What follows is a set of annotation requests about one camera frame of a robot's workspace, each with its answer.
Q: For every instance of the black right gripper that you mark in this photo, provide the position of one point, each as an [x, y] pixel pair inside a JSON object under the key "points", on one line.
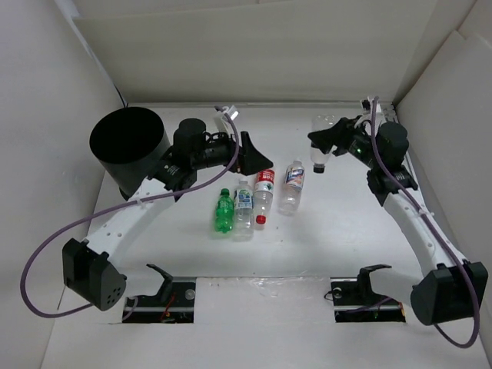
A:
{"points": [[337, 137]]}

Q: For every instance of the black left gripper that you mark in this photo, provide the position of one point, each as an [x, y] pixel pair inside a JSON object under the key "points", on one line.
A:
{"points": [[249, 160]]}

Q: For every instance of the clear bottle blue orange label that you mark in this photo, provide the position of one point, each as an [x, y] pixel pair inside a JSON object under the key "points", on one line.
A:
{"points": [[292, 188]]}

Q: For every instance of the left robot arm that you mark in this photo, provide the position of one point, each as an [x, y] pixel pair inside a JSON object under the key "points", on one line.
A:
{"points": [[90, 266]]}

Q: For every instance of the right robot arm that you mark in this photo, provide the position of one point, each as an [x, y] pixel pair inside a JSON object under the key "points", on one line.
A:
{"points": [[450, 287]]}

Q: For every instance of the black plastic bin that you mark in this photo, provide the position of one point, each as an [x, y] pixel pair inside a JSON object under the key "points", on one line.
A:
{"points": [[129, 142]]}

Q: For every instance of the clear bottle red label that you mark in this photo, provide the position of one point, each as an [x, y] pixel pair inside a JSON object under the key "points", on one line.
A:
{"points": [[263, 197]]}

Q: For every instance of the clear bottle blue green label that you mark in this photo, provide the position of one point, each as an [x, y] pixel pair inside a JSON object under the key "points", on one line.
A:
{"points": [[243, 211]]}

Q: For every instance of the green plastic soda bottle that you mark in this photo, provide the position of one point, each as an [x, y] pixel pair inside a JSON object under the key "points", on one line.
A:
{"points": [[224, 212]]}

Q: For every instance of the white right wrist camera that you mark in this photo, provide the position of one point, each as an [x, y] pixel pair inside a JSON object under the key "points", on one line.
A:
{"points": [[367, 105]]}

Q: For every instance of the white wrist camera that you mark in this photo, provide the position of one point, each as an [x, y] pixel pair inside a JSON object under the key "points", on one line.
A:
{"points": [[367, 105], [223, 116]]}

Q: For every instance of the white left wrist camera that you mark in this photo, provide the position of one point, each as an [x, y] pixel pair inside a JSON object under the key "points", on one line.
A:
{"points": [[223, 116]]}

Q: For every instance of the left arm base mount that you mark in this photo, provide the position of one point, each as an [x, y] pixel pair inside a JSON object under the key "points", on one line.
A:
{"points": [[173, 303]]}

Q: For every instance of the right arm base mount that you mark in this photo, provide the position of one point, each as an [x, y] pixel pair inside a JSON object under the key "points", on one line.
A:
{"points": [[354, 300]]}

